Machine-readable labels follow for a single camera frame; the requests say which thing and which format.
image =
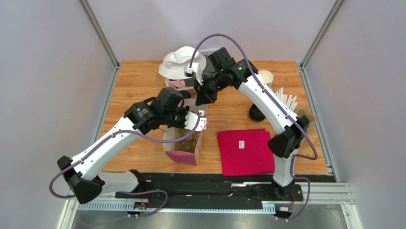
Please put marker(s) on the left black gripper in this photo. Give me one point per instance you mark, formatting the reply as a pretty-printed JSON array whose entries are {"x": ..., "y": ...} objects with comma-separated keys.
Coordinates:
[{"x": 184, "y": 110}]

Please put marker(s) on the stack of black lids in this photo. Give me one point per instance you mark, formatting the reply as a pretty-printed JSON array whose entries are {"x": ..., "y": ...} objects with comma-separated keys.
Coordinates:
[{"x": 255, "y": 114}]

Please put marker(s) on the stack of paper cups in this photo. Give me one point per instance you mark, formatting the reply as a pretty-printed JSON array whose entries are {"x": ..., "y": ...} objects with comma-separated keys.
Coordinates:
[{"x": 267, "y": 77}]

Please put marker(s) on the bundle of white straws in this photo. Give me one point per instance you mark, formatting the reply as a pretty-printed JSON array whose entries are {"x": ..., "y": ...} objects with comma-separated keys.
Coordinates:
[{"x": 290, "y": 101}]

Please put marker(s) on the pink and cream paper bag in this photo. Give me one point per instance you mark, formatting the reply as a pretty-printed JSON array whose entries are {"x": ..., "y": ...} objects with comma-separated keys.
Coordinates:
[{"x": 183, "y": 157}]

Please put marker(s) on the white bucket hat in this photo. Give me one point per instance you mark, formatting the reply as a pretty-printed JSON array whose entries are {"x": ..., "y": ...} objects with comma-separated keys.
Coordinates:
[{"x": 174, "y": 63}]

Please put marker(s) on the single cardboard cup carrier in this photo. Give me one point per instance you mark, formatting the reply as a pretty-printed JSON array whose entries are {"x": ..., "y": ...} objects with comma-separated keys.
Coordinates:
[{"x": 188, "y": 146}]

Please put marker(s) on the white plastic basket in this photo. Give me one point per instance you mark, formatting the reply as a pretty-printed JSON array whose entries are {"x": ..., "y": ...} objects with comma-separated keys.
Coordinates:
[{"x": 200, "y": 57}]

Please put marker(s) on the cardboard cup carrier tray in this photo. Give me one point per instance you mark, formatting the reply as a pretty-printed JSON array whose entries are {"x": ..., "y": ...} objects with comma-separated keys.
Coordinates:
[{"x": 311, "y": 117}]

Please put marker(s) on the pink cloth in basket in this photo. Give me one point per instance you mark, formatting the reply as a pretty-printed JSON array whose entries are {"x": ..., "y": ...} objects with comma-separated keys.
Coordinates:
[{"x": 176, "y": 84}]

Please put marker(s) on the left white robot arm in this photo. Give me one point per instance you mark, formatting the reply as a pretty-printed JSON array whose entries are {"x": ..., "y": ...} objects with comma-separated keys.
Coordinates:
[{"x": 81, "y": 176}]

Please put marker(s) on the folded red t-shirt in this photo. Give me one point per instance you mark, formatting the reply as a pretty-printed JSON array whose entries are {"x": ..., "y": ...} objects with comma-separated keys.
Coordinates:
[{"x": 245, "y": 152}]

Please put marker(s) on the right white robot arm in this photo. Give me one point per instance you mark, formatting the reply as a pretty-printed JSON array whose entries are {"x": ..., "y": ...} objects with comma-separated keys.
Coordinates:
[{"x": 242, "y": 75}]

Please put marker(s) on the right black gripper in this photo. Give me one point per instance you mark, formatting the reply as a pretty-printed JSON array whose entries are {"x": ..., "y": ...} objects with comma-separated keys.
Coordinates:
[{"x": 205, "y": 91}]

